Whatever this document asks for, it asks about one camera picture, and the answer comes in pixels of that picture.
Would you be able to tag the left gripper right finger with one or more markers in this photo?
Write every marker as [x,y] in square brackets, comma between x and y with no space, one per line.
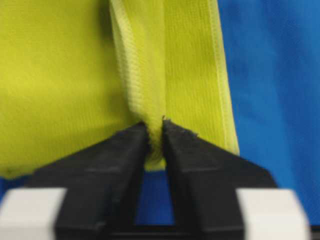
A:
[203,179]

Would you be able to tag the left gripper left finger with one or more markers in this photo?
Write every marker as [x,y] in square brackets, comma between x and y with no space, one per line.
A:
[102,183]

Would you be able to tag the yellow-green microfiber towel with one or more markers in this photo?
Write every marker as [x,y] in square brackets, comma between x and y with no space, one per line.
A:
[72,72]

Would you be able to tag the blue table cloth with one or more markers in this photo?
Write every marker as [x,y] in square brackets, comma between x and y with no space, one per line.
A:
[273,65]

